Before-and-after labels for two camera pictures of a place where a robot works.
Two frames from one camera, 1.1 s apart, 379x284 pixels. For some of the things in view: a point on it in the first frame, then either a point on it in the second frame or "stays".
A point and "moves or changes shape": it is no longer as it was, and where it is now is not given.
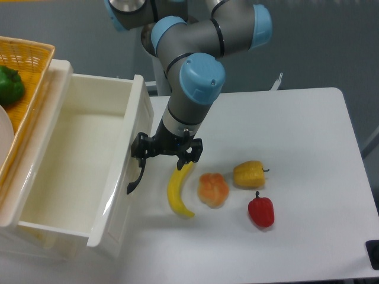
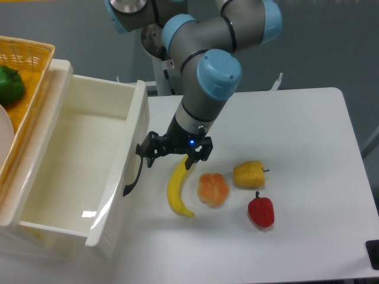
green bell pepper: x=12 y=85 stays
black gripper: x=164 y=142 → x=177 y=139
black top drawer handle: x=131 y=184 moves or changes shape
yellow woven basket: x=32 y=61 stays
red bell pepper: x=262 y=210 stays
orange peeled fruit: x=212 y=189 stays
